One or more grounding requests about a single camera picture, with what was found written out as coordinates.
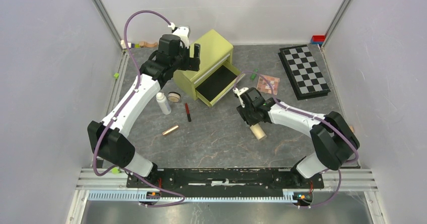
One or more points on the green metal drawer box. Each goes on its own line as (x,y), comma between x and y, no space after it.
(216,75)

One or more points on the white plastic bottle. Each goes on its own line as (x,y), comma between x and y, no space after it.
(163,103)

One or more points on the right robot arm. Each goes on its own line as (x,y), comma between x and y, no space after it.
(333,140)

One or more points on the red blue blocks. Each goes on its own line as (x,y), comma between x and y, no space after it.
(317,39)

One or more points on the green cube on rail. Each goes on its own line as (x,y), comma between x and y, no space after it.
(115,170)

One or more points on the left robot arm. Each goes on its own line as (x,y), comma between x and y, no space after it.
(108,138)

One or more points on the black white checkerboard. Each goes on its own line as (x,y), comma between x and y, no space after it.
(303,72)

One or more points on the red black lip pencil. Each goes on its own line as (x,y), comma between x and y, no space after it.
(187,112)

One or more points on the rose gold lipstick tube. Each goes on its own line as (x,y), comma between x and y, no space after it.
(170,130)

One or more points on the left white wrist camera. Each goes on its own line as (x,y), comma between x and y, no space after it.
(181,31)

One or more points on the pink eyeshadow palette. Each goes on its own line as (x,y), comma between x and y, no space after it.
(268,84)

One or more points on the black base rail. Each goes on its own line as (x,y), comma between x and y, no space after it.
(232,182)

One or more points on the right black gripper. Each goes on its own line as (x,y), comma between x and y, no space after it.
(242,112)

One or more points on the round powder jar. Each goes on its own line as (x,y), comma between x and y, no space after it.
(174,97)

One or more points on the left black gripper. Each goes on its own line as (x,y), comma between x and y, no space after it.
(191,63)

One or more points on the wooden toy blocks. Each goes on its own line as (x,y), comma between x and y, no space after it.
(141,44)

